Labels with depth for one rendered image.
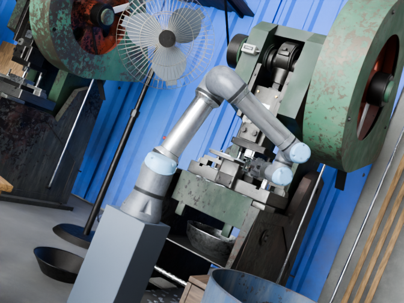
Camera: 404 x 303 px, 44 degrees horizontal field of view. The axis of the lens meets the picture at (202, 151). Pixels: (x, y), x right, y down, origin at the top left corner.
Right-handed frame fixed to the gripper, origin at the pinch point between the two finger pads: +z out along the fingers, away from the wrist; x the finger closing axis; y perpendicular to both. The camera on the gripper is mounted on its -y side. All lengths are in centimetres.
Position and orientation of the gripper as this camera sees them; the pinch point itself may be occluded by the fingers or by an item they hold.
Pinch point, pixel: (248, 165)
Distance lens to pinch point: 228.3
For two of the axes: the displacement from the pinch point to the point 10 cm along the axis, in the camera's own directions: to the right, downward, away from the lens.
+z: -3.7, -1.4, 9.2
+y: -8.5, -3.5, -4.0
